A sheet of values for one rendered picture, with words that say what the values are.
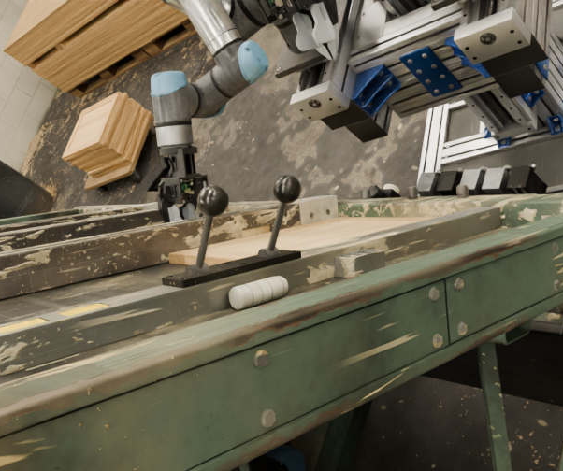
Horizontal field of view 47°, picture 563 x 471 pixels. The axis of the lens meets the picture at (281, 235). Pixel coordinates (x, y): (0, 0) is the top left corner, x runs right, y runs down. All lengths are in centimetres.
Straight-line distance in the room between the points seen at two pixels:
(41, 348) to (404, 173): 230
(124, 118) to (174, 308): 389
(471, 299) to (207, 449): 38
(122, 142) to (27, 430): 416
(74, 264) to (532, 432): 146
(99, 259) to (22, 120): 599
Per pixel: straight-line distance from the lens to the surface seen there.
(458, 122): 254
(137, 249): 125
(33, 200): 573
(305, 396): 60
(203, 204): 77
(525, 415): 217
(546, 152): 228
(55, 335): 73
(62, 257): 119
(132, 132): 466
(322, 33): 107
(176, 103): 137
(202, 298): 81
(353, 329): 63
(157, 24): 540
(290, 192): 84
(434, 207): 141
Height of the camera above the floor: 192
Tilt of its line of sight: 37 degrees down
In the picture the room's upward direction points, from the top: 56 degrees counter-clockwise
